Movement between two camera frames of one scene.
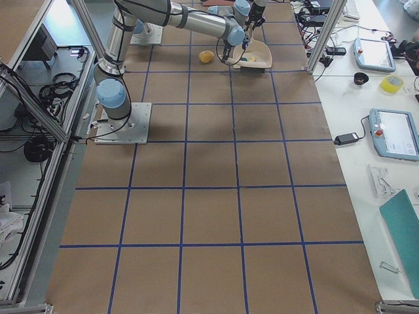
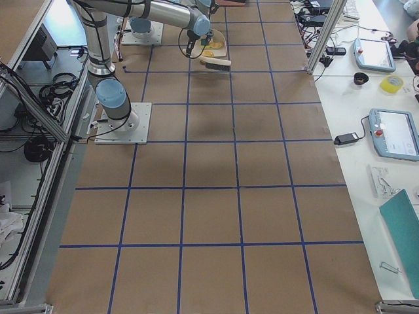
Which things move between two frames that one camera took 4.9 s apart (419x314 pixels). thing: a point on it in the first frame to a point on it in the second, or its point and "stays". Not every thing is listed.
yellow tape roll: x=391 y=84 stays
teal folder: x=402 y=221 stays
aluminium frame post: x=330 y=23 stays
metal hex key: x=383 y=264 stays
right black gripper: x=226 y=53 to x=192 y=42
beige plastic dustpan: x=255 y=55 to x=214 y=52
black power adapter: x=345 y=139 stays
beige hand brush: x=253 y=67 to x=215 y=63
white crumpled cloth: x=10 y=222 stays
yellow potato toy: x=205 y=56 to x=217 y=44
